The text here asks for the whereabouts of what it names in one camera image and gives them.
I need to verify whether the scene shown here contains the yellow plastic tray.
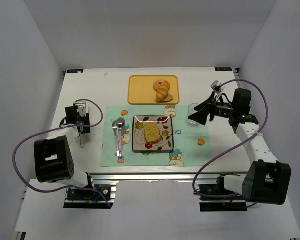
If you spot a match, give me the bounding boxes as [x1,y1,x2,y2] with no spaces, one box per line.
[127,75,180,105]

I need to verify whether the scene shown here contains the orange striped bread roll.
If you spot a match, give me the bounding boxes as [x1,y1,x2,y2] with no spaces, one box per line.
[156,81,170,102]

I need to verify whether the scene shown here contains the clear drinking glass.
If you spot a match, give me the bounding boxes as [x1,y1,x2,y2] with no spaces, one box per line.
[187,103,199,125]

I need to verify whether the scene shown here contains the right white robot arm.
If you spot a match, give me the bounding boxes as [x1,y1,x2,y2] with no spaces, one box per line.
[188,88,292,205]

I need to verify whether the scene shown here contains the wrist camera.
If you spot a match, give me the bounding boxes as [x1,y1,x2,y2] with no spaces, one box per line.
[210,80,224,95]
[73,100,89,117]

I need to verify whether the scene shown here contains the large seeded bread slice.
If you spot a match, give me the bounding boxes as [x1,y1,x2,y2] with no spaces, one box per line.
[144,122,163,145]

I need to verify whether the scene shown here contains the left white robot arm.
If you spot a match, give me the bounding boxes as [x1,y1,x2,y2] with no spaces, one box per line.
[34,101,94,189]

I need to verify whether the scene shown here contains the pink handled spoon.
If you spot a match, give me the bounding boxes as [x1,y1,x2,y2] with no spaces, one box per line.
[116,117,125,159]

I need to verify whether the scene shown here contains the green cartoon placemat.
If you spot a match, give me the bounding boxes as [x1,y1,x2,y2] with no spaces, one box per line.
[100,105,213,167]

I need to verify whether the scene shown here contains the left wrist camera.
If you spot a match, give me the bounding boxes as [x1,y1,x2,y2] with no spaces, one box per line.
[73,100,89,117]

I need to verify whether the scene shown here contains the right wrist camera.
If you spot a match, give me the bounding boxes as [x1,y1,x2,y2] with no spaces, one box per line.
[210,80,224,95]

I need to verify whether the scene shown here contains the aluminium table frame rail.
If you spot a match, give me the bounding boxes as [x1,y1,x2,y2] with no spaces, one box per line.
[87,172,248,185]

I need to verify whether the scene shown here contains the small seeded bread slice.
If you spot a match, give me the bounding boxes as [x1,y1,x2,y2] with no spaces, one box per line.
[161,94,174,103]

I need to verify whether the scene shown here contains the pink glazed donut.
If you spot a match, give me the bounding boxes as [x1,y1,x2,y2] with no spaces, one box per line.
[153,79,165,91]

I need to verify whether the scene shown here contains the square floral ceramic plate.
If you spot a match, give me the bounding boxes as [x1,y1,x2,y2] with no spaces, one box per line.
[132,115,174,153]

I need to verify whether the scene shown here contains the metal serving tongs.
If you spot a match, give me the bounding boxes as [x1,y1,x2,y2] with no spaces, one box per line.
[79,127,84,149]

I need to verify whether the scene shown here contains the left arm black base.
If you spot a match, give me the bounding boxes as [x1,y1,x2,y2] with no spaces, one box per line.
[63,181,117,210]

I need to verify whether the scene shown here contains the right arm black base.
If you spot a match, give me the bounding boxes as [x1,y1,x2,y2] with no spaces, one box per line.
[193,174,248,213]

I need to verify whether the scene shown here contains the pink handled fork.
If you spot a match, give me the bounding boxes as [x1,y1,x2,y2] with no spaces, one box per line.
[111,119,120,158]

